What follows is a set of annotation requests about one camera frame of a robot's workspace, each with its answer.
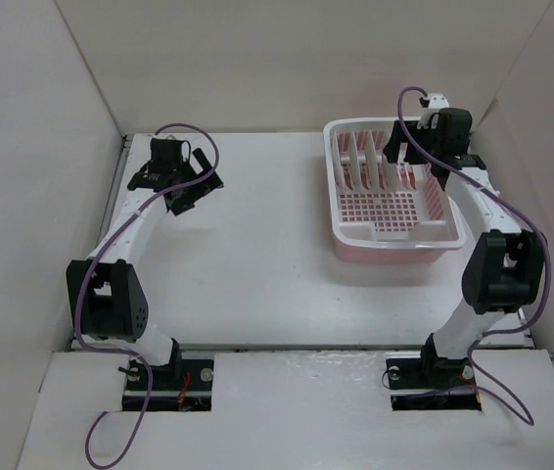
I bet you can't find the black rimmed flower plate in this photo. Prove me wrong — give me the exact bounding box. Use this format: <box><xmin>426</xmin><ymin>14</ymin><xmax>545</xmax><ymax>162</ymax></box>
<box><xmin>364</xmin><ymin>131</ymin><xmax>381</xmax><ymax>192</ymax></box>

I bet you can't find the orange sunburst plate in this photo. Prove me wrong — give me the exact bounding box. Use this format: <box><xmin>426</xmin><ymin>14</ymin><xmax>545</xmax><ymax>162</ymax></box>
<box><xmin>348</xmin><ymin>132</ymin><xmax>362</xmax><ymax>191</ymax></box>
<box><xmin>383</xmin><ymin>142</ymin><xmax>400</xmax><ymax>192</ymax></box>

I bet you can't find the green rimmed white plate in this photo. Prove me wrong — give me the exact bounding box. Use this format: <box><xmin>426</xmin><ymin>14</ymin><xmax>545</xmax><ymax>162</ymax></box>
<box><xmin>336</xmin><ymin>133</ymin><xmax>351</xmax><ymax>189</ymax></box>

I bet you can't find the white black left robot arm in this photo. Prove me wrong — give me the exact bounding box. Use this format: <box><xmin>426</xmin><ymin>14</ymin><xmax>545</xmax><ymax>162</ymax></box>
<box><xmin>66</xmin><ymin>137</ymin><xmax>224</xmax><ymax>389</ymax></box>

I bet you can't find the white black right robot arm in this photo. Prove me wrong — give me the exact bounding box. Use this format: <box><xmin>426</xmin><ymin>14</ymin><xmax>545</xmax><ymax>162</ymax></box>
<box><xmin>384</xmin><ymin>108</ymin><xmax>545</xmax><ymax>391</ymax></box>

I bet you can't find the white pink dish rack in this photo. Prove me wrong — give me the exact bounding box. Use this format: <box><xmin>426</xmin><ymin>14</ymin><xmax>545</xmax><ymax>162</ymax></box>
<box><xmin>323</xmin><ymin>117</ymin><xmax>466</xmax><ymax>264</ymax></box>

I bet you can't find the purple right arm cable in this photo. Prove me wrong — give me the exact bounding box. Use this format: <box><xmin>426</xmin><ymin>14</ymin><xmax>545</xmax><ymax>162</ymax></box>
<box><xmin>397</xmin><ymin>86</ymin><xmax>552</xmax><ymax>426</ymax></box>

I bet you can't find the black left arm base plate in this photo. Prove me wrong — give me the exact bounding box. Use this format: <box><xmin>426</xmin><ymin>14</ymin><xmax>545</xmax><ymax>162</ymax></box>
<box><xmin>119</xmin><ymin>358</ymin><xmax>214</xmax><ymax>412</ymax></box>

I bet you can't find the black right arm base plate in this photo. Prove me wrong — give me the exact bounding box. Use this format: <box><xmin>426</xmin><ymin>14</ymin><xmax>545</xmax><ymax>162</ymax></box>
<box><xmin>386</xmin><ymin>355</ymin><xmax>482</xmax><ymax>411</ymax></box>

